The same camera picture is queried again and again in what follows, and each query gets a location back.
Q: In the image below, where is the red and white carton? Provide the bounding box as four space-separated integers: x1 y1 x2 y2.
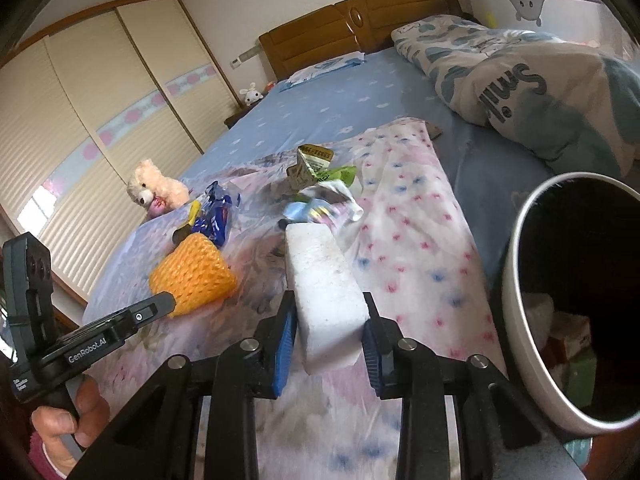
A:
550 312 593 361

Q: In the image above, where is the white trash bin black bag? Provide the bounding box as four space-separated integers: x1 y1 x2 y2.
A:
501 172 640 436

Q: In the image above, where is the grey white bed guard rail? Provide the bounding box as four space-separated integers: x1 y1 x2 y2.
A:
462 0 626 56

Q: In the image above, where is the white tissue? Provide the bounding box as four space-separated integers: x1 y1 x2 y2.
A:
522 294 556 341

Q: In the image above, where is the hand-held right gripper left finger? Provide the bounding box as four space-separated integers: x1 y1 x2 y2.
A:
65 290 301 480

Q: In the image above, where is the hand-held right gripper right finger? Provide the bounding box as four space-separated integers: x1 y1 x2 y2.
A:
361 291 591 480

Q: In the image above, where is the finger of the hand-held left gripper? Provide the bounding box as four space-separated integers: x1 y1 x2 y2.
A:
107 294 177 331

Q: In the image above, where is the brown wooden headboard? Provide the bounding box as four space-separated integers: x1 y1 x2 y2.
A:
258 0 463 83

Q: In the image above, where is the pink floral blanket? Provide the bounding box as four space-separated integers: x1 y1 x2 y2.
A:
82 117 511 480

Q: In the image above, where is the cream sliding door wardrobe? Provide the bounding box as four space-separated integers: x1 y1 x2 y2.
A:
0 0 241 311

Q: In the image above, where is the dark wooden nightstand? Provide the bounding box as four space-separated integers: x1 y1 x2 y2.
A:
224 105 251 130

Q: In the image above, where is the beige teddy bear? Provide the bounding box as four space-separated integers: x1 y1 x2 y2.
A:
126 159 191 220

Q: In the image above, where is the olive drink carton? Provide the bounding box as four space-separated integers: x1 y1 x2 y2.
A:
289 145 335 191

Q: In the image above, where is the yellow foam fruit net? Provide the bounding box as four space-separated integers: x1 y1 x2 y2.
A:
149 234 239 317

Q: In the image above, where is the blue white pillow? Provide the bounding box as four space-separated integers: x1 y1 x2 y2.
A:
277 51 366 92

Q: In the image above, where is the blue snack wrapper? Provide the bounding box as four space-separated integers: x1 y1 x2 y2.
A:
192 181 236 248

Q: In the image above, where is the silver wrapper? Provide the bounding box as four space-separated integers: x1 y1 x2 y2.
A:
279 182 363 233

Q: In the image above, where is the bed with blue sheet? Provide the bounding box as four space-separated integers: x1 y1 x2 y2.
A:
177 47 556 281

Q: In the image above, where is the green cartoon snack wrapper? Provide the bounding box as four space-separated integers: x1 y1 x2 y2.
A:
560 347 598 406

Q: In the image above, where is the yellow snack wrapper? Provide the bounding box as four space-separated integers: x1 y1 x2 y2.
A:
171 200 203 246

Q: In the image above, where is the plain green wrapper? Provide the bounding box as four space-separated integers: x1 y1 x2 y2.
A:
320 165 358 188

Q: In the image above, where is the blue white printed quilt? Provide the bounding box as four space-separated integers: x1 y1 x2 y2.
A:
391 15 640 178

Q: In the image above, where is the white foam block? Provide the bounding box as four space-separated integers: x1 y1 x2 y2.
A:
284 222 370 376

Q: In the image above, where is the person's left hand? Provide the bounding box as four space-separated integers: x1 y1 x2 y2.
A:
31 375 112 466

